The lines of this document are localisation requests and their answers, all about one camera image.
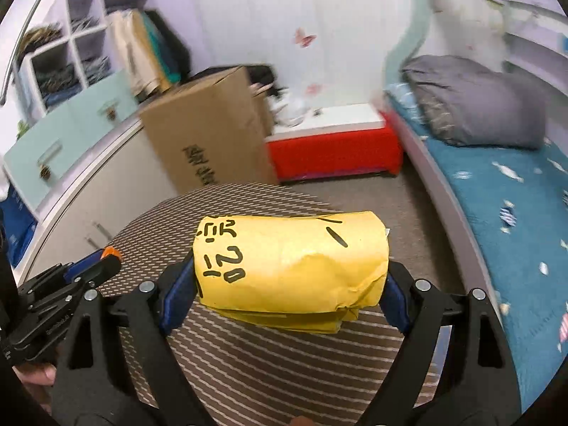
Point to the blue fish print bedsheet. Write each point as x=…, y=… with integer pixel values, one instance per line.
x=497, y=213

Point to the white cubby shelf unit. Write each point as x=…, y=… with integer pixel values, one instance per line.
x=71, y=49

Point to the white curved cabinet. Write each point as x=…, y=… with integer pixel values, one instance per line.
x=97, y=195

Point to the pale pink butterfly sticker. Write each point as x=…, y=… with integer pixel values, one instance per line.
x=313, y=90

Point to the person's right hand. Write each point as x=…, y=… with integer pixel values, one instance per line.
x=304, y=421

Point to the black cloth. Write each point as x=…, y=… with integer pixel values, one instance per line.
x=259, y=75

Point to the black hanging jacket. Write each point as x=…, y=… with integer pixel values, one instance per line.
x=175, y=49

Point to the large cardboard box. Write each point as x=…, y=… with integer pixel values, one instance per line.
x=204, y=137

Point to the teal bunk bed frame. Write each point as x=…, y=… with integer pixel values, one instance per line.
x=399, y=53

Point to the lilac bed shelf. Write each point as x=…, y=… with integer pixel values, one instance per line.
x=537, y=49

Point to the green plant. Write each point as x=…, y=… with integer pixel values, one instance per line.
x=22, y=129

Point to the pine cone ornament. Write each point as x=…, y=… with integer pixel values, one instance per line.
x=45, y=172
x=110, y=113

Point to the cream hanging jacket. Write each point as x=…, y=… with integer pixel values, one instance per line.
x=131, y=53

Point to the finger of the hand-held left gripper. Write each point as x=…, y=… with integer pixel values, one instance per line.
x=88, y=264
x=104, y=270

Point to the grey folded jeans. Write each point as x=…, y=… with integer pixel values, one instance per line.
x=83, y=21

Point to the white plastic bag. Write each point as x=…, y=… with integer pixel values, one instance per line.
x=288, y=111

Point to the white wardrobe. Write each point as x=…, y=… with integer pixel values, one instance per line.
x=266, y=17

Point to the teal drawer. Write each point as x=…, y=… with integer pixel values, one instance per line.
x=40, y=159
x=100, y=102

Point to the blue bag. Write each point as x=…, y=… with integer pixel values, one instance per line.
x=15, y=226

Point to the grey quilt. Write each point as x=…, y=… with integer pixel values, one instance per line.
x=479, y=102

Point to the red bench white top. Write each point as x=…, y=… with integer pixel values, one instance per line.
x=337, y=151

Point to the blue patterned pillow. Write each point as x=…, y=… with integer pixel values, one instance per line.
x=406, y=102

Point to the curved metal rail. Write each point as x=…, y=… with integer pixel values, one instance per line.
x=20, y=26

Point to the khaki folded clothes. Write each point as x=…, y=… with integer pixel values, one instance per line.
x=42, y=39

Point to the green hanging jacket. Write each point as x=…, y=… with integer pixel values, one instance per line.
x=157, y=49

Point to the person's left hand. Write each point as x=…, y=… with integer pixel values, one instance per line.
x=35, y=373

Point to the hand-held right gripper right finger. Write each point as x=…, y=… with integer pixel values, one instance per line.
x=397, y=306

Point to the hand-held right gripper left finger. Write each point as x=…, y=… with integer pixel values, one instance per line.
x=177, y=301

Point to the round table brown patterned cloth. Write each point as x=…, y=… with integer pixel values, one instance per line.
x=266, y=364

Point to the dark folded clothes pile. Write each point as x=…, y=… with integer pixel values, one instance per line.
x=57, y=77

